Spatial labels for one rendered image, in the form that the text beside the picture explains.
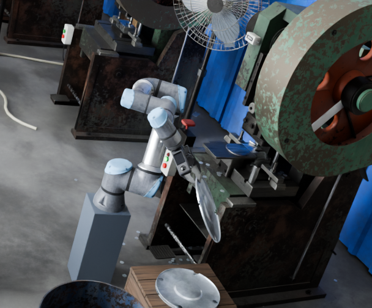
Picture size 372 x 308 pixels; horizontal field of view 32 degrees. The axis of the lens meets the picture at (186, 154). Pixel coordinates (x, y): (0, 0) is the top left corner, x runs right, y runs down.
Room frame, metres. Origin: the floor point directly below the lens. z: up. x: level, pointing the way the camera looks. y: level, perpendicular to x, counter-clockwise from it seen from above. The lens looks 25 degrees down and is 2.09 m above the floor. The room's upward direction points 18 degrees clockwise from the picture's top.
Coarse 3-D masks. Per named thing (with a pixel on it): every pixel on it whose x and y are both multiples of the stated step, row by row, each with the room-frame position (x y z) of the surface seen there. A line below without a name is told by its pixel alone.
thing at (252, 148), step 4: (244, 144) 3.12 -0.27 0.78; (248, 144) 3.14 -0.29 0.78; (248, 148) 3.08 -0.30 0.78; (252, 148) 3.10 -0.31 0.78; (256, 148) 3.11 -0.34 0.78; (260, 148) 3.13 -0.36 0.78; (252, 152) 3.05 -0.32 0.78; (256, 152) 3.07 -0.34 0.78; (260, 152) 3.08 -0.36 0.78; (264, 152) 3.10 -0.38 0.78; (256, 156) 3.02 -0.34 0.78; (260, 156) 3.03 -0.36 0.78; (264, 156) 3.05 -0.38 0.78; (252, 160) 3.03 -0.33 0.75; (256, 160) 3.00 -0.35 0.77; (260, 160) 3.02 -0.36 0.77; (264, 160) 3.03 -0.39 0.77; (268, 160) 3.05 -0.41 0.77; (260, 164) 3.02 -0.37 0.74
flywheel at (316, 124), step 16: (352, 48) 2.73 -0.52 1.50; (336, 64) 2.70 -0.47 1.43; (352, 64) 2.75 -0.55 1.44; (368, 64) 2.81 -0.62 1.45; (336, 80) 2.72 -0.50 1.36; (352, 80) 2.70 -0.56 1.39; (368, 80) 2.70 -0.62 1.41; (320, 96) 2.69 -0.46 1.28; (336, 96) 2.72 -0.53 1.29; (352, 96) 2.64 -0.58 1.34; (368, 96) 2.65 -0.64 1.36; (320, 112) 2.71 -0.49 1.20; (336, 112) 2.69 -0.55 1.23; (352, 112) 2.67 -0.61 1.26; (368, 112) 2.89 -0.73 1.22; (320, 128) 2.74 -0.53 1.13; (336, 128) 2.79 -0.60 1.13; (368, 128) 2.90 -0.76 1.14; (336, 144) 2.81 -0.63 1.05
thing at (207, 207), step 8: (200, 184) 2.42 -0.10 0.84; (200, 192) 2.36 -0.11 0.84; (208, 192) 2.50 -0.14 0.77; (200, 200) 2.31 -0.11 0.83; (208, 200) 2.42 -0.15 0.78; (200, 208) 2.25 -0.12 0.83; (208, 208) 2.36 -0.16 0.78; (208, 216) 2.32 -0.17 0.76; (216, 216) 2.48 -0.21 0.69; (208, 224) 2.28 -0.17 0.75; (216, 224) 2.42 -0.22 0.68; (216, 232) 2.36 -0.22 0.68; (216, 240) 2.31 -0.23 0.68
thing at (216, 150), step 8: (208, 144) 2.97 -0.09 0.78; (216, 144) 3.00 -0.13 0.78; (224, 144) 3.04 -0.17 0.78; (232, 144) 3.06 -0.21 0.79; (240, 144) 3.10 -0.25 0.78; (216, 152) 2.91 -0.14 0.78; (224, 152) 2.94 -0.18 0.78; (232, 152) 2.96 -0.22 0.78; (240, 152) 2.99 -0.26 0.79; (248, 152) 3.03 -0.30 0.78; (224, 160) 2.99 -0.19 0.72; (232, 160) 2.95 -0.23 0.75; (240, 160) 2.98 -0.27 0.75; (224, 168) 2.98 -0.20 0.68; (232, 168) 2.96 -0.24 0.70
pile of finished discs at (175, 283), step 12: (168, 276) 2.41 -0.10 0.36; (180, 276) 2.44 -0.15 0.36; (192, 276) 2.46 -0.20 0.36; (204, 276) 2.49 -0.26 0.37; (156, 288) 2.30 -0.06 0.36; (168, 288) 2.32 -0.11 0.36; (180, 288) 2.34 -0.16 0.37; (192, 288) 2.37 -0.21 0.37; (204, 288) 2.40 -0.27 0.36; (216, 288) 2.43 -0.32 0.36; (168, 300) 2.25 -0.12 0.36; (180, 300) 2.27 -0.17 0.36; (192, 300) 2.30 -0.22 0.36; (204, 300) 2.32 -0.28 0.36; (216, 300) 2.35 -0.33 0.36
